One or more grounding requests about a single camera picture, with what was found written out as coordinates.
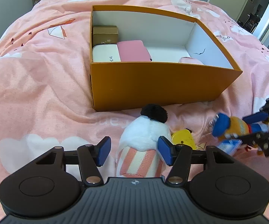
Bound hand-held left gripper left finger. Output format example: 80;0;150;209
35;136;112;186

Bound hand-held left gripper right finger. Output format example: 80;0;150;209
158;136;234;186

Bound pink case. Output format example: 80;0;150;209
117;40;153;62

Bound clear blue plastic case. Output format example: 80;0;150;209
219;139;242;155

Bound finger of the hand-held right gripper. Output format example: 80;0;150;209
242;92;269;125
238;131;269;157

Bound gold small box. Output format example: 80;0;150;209
92;26;119;45

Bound yellow plush toy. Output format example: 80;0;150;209
171;128;197;150

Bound dark chair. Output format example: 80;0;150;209
243;5;261;32

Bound orange cardboard box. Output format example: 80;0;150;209
89;5;243;112

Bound blue orange plush doll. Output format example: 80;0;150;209
210;113;269;155

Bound pale pink soft item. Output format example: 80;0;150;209
179;57;205;65

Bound white glasses case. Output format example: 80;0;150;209
92;44;121;63

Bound pink printed blanket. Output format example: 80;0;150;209
0;0;269;224

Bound white pink striped plush toy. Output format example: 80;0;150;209
116;104;172;178

